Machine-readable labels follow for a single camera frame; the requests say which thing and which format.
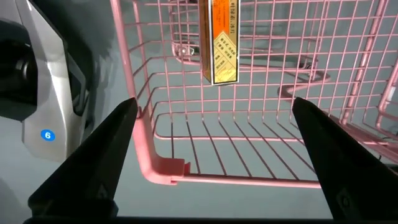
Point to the orange and gold box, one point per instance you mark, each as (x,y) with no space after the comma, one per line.
(221,43)

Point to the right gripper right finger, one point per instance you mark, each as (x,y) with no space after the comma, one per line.
(348,168)

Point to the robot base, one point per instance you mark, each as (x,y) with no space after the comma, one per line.
(46,93)

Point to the pink shopping cart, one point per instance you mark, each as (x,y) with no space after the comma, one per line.
(161,169)

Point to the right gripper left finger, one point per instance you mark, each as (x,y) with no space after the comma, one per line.
(90,174)

